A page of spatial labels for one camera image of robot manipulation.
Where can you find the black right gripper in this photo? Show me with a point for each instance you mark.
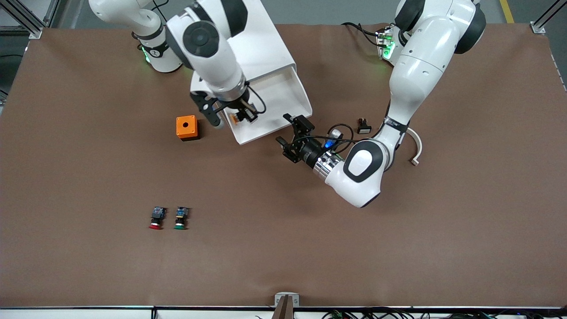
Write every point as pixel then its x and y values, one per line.
pixel 238 105

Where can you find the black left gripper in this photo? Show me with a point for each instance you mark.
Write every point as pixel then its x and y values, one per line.
pixel 307 149

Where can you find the yellow push button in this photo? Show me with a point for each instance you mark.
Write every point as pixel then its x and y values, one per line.
pixel 233 120

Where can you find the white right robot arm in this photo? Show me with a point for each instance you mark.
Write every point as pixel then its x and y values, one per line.
pixel 217 71

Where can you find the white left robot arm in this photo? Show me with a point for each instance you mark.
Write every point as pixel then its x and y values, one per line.
pixel 416 66

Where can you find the green push button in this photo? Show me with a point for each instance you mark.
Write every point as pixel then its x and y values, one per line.
pixel 180 215

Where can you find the red push button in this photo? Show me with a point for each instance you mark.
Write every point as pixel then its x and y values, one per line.
pixel 157 215

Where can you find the orange box with hole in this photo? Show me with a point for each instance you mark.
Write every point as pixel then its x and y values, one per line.
pixel 180 128

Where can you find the brown table mat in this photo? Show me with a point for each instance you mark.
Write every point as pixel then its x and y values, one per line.
pixel 283 221

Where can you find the white curved plastic arc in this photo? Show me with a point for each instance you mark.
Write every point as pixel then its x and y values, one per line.
pixel 419 148

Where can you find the black and white switch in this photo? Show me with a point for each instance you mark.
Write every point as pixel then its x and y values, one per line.
pixel 364 128

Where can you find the grey metal bracket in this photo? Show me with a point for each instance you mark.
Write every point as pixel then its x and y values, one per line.
pixel 294 299

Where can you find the dark tapered post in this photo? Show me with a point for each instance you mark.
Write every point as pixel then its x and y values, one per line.
pixel 283 310

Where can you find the aluminium frame profile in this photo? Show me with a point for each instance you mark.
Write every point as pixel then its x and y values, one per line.
pixel 35 32
pixel 537 27

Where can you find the white table edge rail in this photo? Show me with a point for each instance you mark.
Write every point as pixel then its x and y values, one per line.
pixel 88 313

